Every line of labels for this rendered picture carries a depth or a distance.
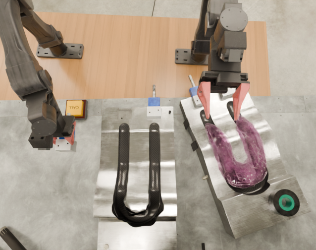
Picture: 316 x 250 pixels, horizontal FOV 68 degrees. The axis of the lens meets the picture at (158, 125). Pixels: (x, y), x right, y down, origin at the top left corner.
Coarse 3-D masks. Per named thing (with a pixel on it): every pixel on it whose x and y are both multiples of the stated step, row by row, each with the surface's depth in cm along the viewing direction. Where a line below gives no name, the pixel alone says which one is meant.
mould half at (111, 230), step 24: (120, 120) 85; (144, 120) 85; (168, 120) 85; (144, 144) 83; (168, 144) 83; (144, 168) 81; (168, 168) 81; (96, 192) 75; (144, 192) 75; (168, 192) 75; (96, 216) 73; (168, 216) 73; (120, 240) 78; (144, 240) 78; (168, 240) 77
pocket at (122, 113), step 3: (126, 108) 88; (129, 108) 88; (117, 111) 86; (120, 111) 89; (123, 111) 89; (126, 111) 89; (129, 111) 89; (117, 114) 86; (120, 114) 89; (123, 114) 89; (126, 114) 89; (129, 114) 89; (117, 117) 86; (120, 117) 88; (123, 117) 88; (126, 117) 88; (129, 117) 88
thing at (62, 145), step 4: (56, 140) 77; (60, 140) 77; (64, 140) 77; (56, 144) 76; (60, 144) 76; (64, 144) 76; (68, 144) 76; (76, 144) 82; (56, 148) 76; (60, 148) 76; (64, 148) 76; (68, 148) 76; (72, 148) 78
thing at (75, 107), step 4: (80, 100) 93; (68, 104) 93; (72, 104) 93; (76, 104) 93; (80, 104) 93; (68, 108) 92; (72, 108) 92; (76, 108) 92; (80, 108) 92; (68, 112) 92; (72, 112) 92; (76, 112) 92; (80, 112) 92
